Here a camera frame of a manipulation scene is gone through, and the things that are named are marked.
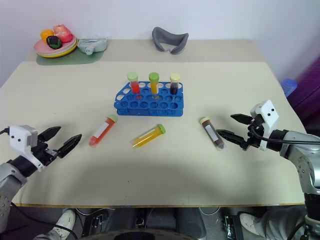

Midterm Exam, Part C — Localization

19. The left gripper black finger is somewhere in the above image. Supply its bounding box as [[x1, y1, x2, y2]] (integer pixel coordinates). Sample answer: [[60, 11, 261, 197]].
[[37, 126, 62, 144], [56, 133, 83, 159]]

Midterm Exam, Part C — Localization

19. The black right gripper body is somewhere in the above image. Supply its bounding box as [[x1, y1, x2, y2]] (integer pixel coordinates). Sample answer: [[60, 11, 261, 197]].
[[243, 115, 268, 151]]

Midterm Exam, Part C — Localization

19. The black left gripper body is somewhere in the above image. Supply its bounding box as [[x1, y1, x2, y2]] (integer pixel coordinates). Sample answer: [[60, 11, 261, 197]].
[[30, 139, 60, 167]]

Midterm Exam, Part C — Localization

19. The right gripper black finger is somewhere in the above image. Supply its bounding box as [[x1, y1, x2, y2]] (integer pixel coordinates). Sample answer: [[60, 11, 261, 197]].
[[215, 128, 249, 149], [230, 113, 254, 126]]

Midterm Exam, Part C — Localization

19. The brown liquid tube white label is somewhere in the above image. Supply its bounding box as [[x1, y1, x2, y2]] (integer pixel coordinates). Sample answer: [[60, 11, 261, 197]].
[[199, 116, 226, 152]]

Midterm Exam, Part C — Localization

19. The orange-red liquid tube white label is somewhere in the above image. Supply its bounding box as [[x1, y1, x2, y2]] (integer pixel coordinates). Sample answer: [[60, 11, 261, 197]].
[[88, 114, 119, 149]]

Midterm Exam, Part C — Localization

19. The dark liquid tube cream cap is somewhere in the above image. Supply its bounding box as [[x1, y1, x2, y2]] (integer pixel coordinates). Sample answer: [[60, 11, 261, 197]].
[[169, 72, 182, 96]]

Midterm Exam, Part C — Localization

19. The yellow liquid tube green cap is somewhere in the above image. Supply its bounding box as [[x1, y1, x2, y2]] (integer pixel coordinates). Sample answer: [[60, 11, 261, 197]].
[[148, 72, 161, 100], [129, 123, 167, 150]]

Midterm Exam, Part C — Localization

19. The blue test tube rack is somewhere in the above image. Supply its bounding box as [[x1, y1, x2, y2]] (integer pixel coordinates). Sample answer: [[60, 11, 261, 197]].
[[113, 80, 185, 118]]

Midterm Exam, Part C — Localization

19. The red liquid tube green cap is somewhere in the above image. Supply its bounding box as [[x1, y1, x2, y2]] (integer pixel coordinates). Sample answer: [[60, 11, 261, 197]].
[[126, 71, 142, 100]]

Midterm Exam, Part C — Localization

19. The blue water bottle top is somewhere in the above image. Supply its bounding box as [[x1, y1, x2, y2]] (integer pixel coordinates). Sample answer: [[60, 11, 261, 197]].
[[280, 78, 299, 98]]

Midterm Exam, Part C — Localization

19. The white shoe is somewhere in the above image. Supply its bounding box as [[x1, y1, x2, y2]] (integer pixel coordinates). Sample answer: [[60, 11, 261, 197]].
[[239, 212, 262, 236], [51, 209, 77, 237]]

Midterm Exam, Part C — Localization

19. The purple ribbed object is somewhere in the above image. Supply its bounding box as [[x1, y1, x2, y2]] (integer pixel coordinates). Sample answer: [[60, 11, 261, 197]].
[[285, 56, 320, 127]]

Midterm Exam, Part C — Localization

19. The black equipment box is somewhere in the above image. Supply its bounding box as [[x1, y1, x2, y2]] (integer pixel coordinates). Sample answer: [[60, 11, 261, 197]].
[[223, 214, 245, 240], [80, 211, 109, 238]]

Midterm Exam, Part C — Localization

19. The green placemat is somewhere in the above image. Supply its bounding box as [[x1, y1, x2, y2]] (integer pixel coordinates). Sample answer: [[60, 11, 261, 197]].
[[35, 39, 106, 67]]

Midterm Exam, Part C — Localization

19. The stack of coloured plates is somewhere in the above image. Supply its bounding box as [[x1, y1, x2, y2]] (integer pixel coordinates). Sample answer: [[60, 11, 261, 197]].
[[37, 37, 80, 59]]

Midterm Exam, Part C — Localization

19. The grey trouser leg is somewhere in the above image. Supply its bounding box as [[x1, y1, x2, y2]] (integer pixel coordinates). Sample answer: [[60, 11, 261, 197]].
[[31, 226, 66, 240], [251, 204, 309, 240]]

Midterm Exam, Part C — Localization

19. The pink plate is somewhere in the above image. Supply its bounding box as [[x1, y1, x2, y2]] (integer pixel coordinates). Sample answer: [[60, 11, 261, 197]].
[[33, 34, 77, 55]]

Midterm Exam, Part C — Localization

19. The light green plate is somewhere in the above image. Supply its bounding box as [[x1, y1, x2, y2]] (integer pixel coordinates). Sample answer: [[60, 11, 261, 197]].
[[36, 37, 78, 57]]

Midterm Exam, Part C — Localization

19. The dark green toy avocado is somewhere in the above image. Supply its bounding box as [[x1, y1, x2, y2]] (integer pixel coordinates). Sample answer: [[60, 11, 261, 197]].
[[45, 35, 63, 50]]

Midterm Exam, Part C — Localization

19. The orange toy pepper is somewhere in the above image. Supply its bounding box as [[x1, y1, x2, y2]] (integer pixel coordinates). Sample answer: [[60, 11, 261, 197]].
[[39, 29, 56, 44]]

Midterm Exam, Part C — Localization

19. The pale green crumpled cloth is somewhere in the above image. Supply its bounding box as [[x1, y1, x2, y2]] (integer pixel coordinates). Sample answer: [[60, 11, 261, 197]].
[[76, 34, 112, 56]]

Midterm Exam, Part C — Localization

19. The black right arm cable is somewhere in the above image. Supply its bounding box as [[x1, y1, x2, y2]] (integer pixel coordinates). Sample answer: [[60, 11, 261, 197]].
[[247, 124, 320, 146]]

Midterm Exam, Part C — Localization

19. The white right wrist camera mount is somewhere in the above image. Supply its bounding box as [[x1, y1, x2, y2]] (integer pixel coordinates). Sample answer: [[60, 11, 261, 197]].
[[250, 99, 280, 152]]

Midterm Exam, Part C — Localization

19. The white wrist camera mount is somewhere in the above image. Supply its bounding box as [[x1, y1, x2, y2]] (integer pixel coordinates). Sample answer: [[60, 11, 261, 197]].
[[250, 99, 280, 152], [9, 125, 45, 172]]

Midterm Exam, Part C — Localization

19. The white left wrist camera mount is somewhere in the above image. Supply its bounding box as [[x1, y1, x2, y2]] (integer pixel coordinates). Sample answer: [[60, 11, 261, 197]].
[[9, 125, 45, 172]]

